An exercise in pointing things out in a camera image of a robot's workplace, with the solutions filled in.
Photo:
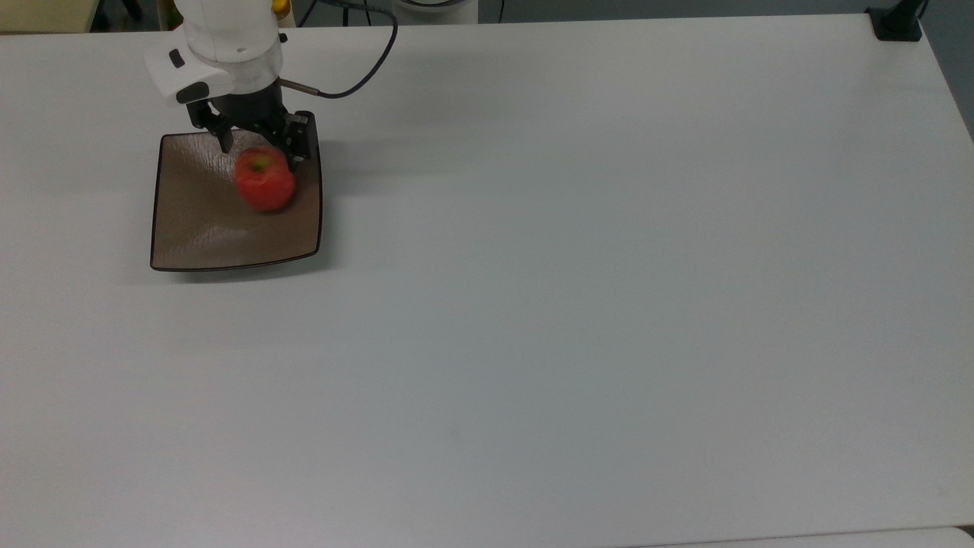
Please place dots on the red apple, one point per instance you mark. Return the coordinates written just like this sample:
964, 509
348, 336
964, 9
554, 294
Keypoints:
265, 181

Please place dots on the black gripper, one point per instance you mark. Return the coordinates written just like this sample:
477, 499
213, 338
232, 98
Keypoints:
247, 106

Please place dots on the beige box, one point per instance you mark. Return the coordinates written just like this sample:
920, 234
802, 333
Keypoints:
46, 14

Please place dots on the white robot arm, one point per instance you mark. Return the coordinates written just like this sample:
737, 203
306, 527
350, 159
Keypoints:
224, 38

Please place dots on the square brown ceramic plate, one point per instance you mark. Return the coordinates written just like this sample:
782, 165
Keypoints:
205, 228

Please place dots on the black table clamp base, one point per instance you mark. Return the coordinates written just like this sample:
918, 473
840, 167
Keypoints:
898, 23

